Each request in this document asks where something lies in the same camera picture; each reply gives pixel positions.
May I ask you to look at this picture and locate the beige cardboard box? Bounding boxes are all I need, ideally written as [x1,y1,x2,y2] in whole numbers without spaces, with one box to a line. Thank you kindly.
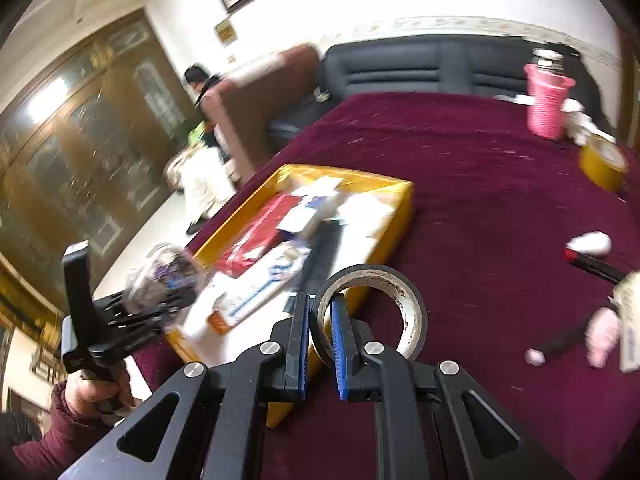
[612,270,640,373]

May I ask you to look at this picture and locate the yellow tray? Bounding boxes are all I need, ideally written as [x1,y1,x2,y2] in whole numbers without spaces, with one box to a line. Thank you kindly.
[165,164,415,428]

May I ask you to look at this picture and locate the black tape roll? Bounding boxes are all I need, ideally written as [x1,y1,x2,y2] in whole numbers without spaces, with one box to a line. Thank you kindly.
[311,263,428,368]

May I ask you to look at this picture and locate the pink plush bear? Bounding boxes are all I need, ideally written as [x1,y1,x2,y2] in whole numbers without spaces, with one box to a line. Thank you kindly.
[586,307,622,367]

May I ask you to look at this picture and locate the black marker with red cap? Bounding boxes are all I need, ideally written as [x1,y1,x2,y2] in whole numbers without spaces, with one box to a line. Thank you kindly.
[565,248,628,283]

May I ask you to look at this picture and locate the clear pouch of stickers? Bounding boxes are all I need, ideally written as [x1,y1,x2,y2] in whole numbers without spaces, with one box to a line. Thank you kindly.
[125,242,207,311]

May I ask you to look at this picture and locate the yellow tape roll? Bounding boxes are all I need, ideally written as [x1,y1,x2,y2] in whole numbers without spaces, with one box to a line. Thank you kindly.
[579,132,631,192]

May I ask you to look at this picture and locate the pink knitted bottle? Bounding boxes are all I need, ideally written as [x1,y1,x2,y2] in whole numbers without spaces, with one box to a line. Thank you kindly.
[524,50,576,140]

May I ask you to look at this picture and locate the long white and orange box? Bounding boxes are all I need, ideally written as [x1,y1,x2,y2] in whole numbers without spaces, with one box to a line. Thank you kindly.
[180,245,311,341]

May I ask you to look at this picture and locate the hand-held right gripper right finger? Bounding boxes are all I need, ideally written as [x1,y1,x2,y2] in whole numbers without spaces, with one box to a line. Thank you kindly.
[330,294,576,480]

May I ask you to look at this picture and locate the red foil packet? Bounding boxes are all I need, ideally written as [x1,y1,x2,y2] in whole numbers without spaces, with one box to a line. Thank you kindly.
[215,192,301,278]

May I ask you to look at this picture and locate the wooden glass-door cabinet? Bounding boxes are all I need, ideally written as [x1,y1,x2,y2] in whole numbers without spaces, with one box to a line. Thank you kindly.
[0,7,201,311]

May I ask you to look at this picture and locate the black marker white cap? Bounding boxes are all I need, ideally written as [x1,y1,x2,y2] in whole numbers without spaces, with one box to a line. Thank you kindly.
[525,320,596,365]

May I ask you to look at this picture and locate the black leather sofa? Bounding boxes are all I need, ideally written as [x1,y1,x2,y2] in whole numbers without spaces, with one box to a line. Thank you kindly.
[267,35,616,156]

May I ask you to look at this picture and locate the white gloves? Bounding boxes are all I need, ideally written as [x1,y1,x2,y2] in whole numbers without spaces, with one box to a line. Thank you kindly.
[562,99,598,146]

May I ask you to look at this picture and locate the person's left hand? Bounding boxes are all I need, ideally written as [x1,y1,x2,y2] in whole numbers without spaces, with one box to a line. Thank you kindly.
[65,360,138,417]

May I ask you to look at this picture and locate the maroon tablecloth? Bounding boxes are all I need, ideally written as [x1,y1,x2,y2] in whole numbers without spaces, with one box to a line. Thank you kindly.
[132,91,640,480]

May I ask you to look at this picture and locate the small white bottle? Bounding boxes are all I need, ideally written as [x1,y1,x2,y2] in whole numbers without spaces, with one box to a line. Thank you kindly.
[570,231,612,256]

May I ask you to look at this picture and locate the brown armchair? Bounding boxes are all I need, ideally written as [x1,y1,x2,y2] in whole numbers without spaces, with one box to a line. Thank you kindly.
[200,44,321,183]

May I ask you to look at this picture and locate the black marker with blue caps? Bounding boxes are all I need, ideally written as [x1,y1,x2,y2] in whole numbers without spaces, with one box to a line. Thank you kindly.
[300,220,346,301]

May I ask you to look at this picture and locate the white and blue box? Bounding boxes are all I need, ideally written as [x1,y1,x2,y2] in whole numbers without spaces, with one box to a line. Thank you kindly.
[277,177,347,241]

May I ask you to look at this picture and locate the person's left forearm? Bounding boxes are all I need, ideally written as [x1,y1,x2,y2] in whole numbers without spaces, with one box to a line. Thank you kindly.
[0,382,133,480]

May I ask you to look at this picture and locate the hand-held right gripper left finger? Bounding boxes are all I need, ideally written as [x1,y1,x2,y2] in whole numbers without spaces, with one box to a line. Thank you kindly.
[57,292,311,480]

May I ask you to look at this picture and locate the gold wall plaque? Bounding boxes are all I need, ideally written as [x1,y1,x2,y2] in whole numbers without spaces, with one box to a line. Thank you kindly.
[214,18,237,47]

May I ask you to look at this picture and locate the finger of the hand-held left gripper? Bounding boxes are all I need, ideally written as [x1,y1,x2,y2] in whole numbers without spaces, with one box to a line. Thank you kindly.
[102,287,198,322]
[112,311,172,356]

